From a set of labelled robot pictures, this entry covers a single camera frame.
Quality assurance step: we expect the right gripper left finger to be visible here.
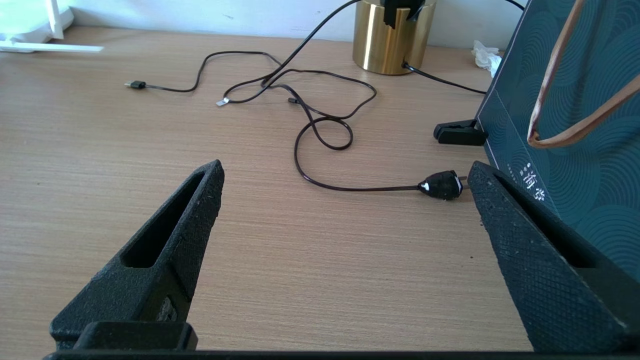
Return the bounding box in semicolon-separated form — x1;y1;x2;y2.
50;160;226;351

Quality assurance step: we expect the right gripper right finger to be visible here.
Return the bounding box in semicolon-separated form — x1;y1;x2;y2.
467;161;640;353

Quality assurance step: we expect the white wifi router with antennas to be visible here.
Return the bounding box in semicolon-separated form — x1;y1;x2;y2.
0;0;105;53

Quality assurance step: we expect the dark monitor screen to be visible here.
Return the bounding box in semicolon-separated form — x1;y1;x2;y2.
475;0;640;286

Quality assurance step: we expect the black plastic clip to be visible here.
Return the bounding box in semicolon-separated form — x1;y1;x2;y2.
433;119;487;146

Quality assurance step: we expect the crumpled white tissue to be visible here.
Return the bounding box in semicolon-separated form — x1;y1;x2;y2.
471;41;502;71

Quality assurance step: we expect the brass desk lamp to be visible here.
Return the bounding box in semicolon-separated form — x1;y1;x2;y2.
352;0;436;76

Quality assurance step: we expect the black lamp power cable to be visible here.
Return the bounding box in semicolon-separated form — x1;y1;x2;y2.
260;0;526;201

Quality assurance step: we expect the black usb cable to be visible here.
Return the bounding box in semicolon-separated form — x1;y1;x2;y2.
124;51;377;121

